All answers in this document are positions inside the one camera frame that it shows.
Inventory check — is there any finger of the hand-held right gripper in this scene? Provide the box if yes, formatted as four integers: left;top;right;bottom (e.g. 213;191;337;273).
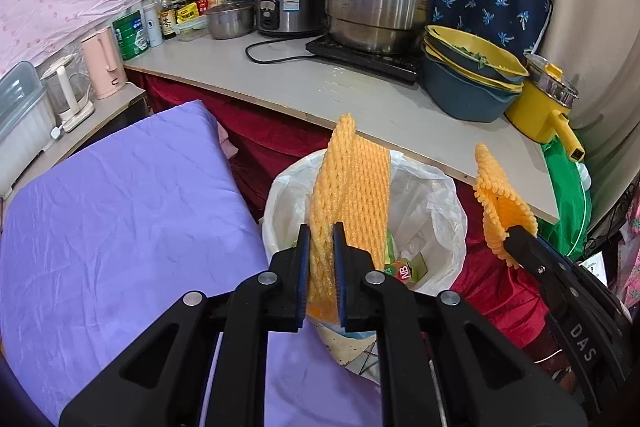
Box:
502;226;576;308
535;234;607;290

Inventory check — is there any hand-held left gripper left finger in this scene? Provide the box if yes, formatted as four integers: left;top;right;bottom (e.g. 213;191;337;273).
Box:
59;222;312;427

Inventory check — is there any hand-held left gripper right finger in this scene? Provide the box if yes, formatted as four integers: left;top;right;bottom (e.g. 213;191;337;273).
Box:
332;221;588;427

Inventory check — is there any small orange foam net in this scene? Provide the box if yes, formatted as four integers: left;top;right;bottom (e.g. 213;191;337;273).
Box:
473;143;540;269

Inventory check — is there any large orange foam net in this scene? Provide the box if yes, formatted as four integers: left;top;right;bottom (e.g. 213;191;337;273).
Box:
306;113;392;323

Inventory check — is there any white lined trash bin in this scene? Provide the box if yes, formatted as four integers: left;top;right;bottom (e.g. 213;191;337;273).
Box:
262;149;468;380

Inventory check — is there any pink floral cloth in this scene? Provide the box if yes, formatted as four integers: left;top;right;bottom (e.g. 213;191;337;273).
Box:
617;197;640;308

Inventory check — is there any green plastic bag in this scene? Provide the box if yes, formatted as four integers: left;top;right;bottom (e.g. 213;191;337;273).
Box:
540;142;593;258

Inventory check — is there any red cloth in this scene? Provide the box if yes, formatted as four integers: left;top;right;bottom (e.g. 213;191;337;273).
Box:
127;72;571;358

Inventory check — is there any blue plastic basin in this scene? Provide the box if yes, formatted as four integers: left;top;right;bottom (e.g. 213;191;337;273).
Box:
420;49;525;124

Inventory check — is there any purple tablecloth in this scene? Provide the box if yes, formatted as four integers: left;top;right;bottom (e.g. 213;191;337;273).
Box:
0;99;386;427

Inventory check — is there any yellow strainer basin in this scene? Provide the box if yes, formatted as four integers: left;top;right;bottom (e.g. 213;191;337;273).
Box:
424;25;530;82

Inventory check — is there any black induction cooker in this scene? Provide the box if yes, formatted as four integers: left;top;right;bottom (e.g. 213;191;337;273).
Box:
305;32;423;84

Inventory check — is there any small steel pot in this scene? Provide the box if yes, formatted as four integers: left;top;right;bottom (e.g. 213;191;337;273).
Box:
204;1;256;40

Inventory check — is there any clear food container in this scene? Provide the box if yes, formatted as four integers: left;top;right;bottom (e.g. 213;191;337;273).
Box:
176;16;208;42

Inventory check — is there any dark sauce bottle white label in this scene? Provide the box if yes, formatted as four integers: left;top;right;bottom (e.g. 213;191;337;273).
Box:
159;0;177;40

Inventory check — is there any pink electric kettle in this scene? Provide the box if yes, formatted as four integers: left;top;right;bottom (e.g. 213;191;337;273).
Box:
81;27;127;100

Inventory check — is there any green tin can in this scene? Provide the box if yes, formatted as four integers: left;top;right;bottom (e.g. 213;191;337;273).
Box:
112;12;149;61

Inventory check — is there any lidded dish storage box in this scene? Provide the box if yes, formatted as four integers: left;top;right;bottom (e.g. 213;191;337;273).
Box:
0;61;57;192

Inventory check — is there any yellow pot with handle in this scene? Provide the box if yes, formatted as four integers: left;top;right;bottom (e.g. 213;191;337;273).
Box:
504;53;586;162

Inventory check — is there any black power cable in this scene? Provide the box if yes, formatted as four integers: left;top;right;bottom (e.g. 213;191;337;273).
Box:
245;38;321;65

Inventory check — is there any glass kettle white handle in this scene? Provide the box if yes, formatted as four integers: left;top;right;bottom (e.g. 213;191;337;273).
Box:
41;54;96;132

